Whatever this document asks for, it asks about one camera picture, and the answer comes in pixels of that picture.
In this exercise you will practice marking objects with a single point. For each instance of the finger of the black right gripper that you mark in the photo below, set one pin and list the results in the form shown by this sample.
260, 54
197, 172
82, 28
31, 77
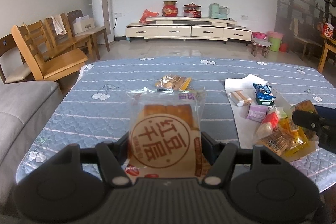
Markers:
326, 112
308, 120

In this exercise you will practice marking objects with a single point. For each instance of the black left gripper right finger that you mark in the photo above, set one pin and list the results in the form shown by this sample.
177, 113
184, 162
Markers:
259, 184

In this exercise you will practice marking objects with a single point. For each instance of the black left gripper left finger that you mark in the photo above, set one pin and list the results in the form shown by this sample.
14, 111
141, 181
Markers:
72, 183

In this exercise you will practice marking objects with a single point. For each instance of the yellow snack bag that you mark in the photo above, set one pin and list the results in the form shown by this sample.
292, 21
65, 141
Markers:
298, 144

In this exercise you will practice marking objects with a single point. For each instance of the purple snack packet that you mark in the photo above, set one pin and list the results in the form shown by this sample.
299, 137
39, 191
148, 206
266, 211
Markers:
257, 112

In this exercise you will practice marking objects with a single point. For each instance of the blue cookie packet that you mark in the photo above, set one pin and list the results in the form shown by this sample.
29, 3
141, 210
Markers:
263, 92

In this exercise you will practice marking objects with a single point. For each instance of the orange striped snack packet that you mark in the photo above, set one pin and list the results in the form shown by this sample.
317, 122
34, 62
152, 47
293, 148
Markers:
240, 98

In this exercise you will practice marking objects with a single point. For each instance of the red bean bread packet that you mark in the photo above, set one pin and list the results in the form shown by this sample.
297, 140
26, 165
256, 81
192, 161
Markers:
164, 139

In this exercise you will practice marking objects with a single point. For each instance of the yellow-edged cracker packet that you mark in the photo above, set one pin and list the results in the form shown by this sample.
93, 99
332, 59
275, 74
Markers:
174, 82

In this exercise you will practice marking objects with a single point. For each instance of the clear bag round biscuits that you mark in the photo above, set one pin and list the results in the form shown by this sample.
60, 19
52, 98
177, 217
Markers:
278, 142

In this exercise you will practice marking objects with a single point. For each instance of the dark green snack packet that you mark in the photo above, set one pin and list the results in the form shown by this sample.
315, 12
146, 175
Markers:
264, 102

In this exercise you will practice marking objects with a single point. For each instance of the wooden side table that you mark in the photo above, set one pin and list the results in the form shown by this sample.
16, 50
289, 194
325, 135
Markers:
328, 46

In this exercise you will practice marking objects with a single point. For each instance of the blue quilted table cover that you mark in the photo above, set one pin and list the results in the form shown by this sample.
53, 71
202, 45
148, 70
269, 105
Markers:
97, 107

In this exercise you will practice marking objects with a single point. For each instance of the green bucket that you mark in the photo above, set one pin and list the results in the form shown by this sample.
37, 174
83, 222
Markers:
275, 38

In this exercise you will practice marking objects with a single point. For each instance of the small wooden stool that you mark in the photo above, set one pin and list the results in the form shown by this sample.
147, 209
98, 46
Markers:
260, 44

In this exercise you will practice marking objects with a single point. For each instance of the grey sofa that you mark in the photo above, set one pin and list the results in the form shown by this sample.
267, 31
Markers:
25, 109

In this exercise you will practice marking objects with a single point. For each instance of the pink basin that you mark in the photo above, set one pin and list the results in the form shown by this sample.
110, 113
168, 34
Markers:
259, 35

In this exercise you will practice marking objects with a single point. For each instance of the near wooden chair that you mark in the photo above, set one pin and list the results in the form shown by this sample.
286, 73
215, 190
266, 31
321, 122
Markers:
53, 69

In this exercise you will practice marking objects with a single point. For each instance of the cream TV cabinet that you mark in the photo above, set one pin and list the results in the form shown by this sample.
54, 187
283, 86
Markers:
188, 29

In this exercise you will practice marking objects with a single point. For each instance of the mint green appliance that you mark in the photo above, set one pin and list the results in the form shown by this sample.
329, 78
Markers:
218, 12

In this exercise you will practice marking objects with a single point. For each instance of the dark wooden chair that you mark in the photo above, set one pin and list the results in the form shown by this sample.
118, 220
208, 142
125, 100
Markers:
93, 33

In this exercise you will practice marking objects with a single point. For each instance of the white towel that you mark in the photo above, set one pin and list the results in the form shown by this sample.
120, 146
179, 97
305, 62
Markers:
58, 25

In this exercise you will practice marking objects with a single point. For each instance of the red gift box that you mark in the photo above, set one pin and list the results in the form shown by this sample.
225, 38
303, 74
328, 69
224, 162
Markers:
192, 11

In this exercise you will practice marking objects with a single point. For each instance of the white paper bag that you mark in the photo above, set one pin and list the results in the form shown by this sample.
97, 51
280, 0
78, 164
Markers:
83, 24

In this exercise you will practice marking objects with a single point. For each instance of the red round jar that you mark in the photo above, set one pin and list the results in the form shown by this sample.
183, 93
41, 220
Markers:
169, 9

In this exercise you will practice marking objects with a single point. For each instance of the red plastic bag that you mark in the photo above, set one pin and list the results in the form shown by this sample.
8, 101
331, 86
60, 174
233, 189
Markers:
147, 14

